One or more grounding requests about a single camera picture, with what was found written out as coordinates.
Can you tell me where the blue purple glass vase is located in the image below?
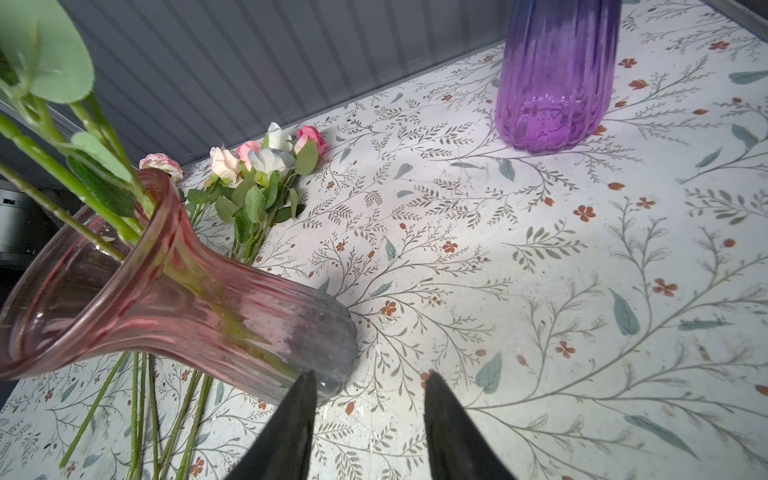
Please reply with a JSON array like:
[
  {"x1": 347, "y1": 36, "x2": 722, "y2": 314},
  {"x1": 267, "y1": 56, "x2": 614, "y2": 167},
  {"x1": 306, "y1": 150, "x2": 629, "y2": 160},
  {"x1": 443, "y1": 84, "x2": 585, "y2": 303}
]
[{"x1": 495, "y1": 0, "x2": 622, "y2": 154}]

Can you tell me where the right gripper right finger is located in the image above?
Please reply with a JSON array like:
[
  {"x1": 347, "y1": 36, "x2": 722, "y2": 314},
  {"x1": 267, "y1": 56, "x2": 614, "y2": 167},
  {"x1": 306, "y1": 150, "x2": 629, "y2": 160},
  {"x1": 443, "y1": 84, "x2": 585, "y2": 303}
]
[{"x1": 424, "y1": 373, "x2": 515, "y2": 480}]

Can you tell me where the pale pink flower spray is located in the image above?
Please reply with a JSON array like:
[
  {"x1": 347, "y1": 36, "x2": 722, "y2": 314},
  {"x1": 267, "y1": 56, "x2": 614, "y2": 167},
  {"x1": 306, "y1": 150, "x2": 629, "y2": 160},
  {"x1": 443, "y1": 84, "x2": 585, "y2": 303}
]
[{"x1": 139, "y1": 153, "x2": 184, "y2": 183}]

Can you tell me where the white pink bud spray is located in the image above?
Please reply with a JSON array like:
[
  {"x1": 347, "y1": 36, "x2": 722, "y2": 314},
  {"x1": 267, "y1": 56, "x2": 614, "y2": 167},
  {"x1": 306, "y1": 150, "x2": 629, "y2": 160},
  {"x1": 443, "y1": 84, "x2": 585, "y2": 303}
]
[{"x1": 186, "y1": 122, "x2": 328, "y2": 265}]

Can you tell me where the magenta rose stem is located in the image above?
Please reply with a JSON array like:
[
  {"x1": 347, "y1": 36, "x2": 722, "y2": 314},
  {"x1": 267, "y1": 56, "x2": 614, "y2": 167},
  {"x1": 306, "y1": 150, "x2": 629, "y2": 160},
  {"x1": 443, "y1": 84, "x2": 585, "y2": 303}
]
[{"x1": 1, "y1": 164, "x2": 125, "y2": 263}]

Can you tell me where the floral patterned table mat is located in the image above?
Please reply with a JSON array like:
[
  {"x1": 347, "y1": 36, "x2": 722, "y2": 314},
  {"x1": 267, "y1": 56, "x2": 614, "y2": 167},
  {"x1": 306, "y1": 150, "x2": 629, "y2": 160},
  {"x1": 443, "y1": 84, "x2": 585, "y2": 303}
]
[{"x1": 0, "y1": 0, "x2": 768, "y2": 480}]

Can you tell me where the red pink glass vase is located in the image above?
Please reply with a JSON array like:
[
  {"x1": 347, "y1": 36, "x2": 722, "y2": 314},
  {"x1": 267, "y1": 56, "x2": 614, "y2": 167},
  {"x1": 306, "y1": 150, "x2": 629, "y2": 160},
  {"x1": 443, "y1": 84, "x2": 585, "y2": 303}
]
[{"x1": 1, "y1": 169, "x2": 358, "y2": 403}]

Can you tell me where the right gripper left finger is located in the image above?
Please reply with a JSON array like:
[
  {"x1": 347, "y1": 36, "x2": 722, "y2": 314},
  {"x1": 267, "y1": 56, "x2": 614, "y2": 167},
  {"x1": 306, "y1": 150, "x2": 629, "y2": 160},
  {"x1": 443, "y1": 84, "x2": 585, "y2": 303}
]
[{"x1": 226, "y1": 371, "x2": 317, "y2": 480}]

